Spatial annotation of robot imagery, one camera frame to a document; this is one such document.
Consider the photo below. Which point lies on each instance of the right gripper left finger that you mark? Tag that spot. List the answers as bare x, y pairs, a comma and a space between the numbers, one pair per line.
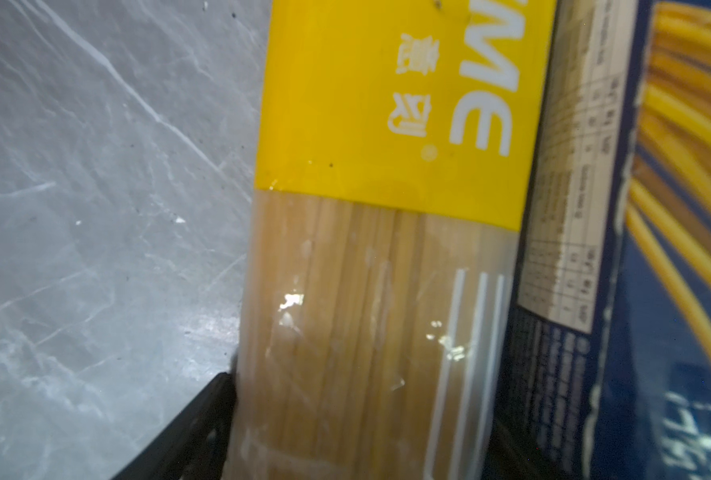
195, 444

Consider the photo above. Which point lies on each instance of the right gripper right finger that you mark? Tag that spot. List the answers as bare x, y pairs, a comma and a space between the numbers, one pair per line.
510, 456

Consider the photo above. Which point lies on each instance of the blue Barilla spaghetti box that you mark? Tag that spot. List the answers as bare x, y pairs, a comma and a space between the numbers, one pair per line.
607, 357

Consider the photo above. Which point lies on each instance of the yellow spaghetti bag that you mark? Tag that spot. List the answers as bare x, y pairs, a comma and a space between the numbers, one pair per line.
395, 149

